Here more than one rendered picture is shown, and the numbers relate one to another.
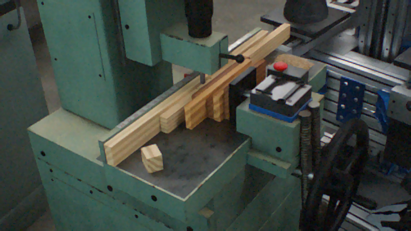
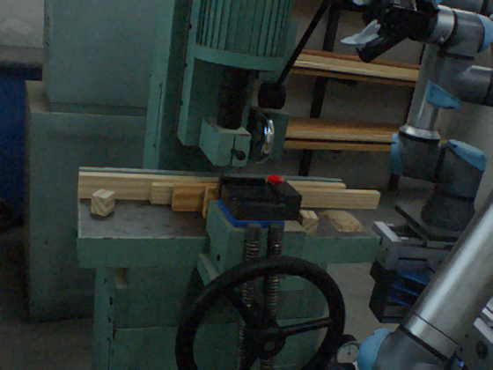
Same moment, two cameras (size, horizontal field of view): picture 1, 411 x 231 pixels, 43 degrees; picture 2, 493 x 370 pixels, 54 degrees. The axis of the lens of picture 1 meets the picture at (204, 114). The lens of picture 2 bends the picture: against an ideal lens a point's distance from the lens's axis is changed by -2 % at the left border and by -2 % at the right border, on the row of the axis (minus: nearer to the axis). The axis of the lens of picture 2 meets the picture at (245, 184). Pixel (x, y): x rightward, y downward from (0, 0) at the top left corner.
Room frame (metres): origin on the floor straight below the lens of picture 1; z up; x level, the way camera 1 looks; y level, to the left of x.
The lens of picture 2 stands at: (0.19, -0.56, 1.29)
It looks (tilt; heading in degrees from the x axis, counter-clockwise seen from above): 19 degrees down; 31
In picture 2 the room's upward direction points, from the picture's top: 9 degrees clockwise
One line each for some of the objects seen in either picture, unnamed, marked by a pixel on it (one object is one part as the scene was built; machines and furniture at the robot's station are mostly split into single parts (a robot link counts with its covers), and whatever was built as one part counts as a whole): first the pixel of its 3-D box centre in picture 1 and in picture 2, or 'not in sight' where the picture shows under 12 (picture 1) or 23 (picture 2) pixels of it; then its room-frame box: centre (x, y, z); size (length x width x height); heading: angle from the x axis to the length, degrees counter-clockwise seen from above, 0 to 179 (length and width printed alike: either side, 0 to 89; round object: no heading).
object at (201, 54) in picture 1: (194, 50); (224, 144); (1.03, 0.01, 1.03); 0.14 x 0.07 x 0.09; 52
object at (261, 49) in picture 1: (234, 70); (273, 196); (1.11, -0.08, 0.92); 0.54 x 0.02 x 0.04; 142
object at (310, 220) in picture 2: not in sight; (306, 222); (1.05, -0.20, 0.92); 0.04 x 0.03 x 0.04; 42
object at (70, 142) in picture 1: (168, 135); (197, 238); (1.09, 0.10, 0.76); 0.57 x 0.45 x 0.09; 52
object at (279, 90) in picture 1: (283, 88); (262, 200); (0.91, -0.17, 0.99); 0.13 x 0.11 x 0.06; 142
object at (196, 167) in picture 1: (246, 123); (235, 238); (0.96, -0.09, 0.87); 0.61 x 0.30 x 0.06; 142
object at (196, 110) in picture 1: (220, 92); (231, 197); (1.00, -0.04, 0.93); 0.25 x 0.01 x 0.06; 142
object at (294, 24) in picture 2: not in sight; (272, 48); (1.26, 0.08, 1.23); 0.09 x 0.08 x 0.15; 52
